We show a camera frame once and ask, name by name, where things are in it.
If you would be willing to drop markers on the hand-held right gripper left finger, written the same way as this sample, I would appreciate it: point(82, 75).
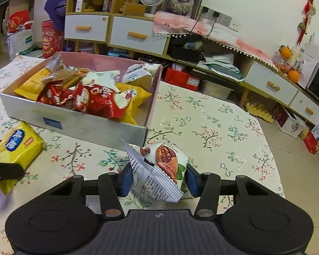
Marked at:
point(126, 182)

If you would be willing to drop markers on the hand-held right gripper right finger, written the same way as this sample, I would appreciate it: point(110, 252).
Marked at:
point(192, 183)

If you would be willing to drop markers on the yellow biscuit packet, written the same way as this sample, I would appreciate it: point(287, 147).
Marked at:
point(18, 143)

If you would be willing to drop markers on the pink and silver cardboard box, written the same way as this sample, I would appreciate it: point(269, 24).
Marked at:
point(95, 124)

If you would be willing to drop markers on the yellow cake packet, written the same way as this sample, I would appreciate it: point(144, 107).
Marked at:
point(32, 85)

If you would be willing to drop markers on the red snack packet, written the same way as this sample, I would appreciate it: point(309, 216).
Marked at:
point(103, 101)
point(56, 95)

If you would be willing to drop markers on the large yellow snack packet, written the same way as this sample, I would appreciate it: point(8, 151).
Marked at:
point(138, 95)

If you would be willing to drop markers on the clear cracker packet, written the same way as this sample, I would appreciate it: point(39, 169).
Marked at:
point(64, 77)

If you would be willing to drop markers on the silver foil snack packet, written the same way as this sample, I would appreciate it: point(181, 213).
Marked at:
point(54, 62)

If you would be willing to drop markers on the floral tablecloth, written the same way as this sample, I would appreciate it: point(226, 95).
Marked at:
point(202, 117)

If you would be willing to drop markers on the white plastic storage box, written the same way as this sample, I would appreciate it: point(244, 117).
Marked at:
point(215, 90)

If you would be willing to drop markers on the yellow egg tray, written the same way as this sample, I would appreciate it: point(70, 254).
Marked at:
point(259, 111)

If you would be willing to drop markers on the red box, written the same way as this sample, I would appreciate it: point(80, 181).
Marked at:
point(194, 83)
point(175, 77)

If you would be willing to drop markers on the low wooden cabinet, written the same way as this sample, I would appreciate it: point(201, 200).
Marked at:
point(244, 95)

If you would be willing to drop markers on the white shopping bag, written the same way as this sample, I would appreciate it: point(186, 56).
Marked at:
point(18, 45)

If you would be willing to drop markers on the printed white carton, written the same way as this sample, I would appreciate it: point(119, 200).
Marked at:
point(292, 124)

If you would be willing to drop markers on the red gift bag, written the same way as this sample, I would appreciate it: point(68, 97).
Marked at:
point(50, 39)

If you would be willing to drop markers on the pile of folded papers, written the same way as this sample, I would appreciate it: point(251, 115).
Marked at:
point(220, 63)

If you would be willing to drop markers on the red carton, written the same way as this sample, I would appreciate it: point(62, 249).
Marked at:
point(312, 143)

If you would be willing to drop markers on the cluttered storage shelf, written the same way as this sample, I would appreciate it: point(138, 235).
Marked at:
point(0, 18)

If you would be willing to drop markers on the blue lid storage bin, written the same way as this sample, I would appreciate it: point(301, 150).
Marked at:
point(121, 53)

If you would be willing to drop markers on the black case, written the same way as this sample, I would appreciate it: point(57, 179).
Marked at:
point(186, 54)

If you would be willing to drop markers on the red and white bag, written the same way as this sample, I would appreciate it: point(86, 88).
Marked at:
point(16, 18)

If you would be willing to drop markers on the orange fruit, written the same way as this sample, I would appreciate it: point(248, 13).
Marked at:
point(285, 52)
point(293, 76)

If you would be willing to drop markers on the bag of small oranges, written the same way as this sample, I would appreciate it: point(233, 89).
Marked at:
point(280, 63)

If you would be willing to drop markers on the purple plush toy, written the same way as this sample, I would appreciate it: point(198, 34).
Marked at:
point(54, 8)

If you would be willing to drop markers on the black and white microwave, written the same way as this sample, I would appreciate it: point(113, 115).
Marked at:
point(318, 85)

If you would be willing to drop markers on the pink fringed cloth runner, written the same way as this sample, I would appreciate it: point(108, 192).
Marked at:
point(175, 24)

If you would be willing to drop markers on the small white box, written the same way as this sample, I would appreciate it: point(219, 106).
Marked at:
point(79, 4)

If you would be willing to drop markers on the brown cardboard box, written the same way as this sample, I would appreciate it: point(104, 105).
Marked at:
point(134, 9)

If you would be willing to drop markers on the orange shelf object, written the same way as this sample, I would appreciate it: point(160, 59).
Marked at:
point(96, 3)

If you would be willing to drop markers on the small carton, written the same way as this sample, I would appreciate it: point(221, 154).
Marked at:
point(107, 4)

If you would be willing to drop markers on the white wall socket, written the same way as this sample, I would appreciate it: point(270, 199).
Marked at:
point(225, 20)
point(205, 10)
point(235, 26)
point(216, 15)

